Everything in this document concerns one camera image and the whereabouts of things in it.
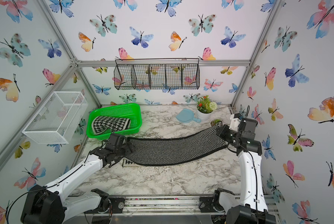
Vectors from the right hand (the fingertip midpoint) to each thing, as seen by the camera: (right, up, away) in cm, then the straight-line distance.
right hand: (218, 127), depth 74 cm
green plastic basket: (-57, +11, +39) cm, 70 cm away
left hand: (-48, -13, +11) cm, 52 cm away
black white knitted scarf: (-71, +2, +20) cm, 74 cm away
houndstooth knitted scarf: (-35, -17, +19) cm, 44 cm away
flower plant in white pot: (-1, +12, +26) cm, 28 cm away
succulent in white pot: (+4, +2, +24) cm, 25 cm away
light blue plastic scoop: (-13, +7, +41) cm, 43 cm away
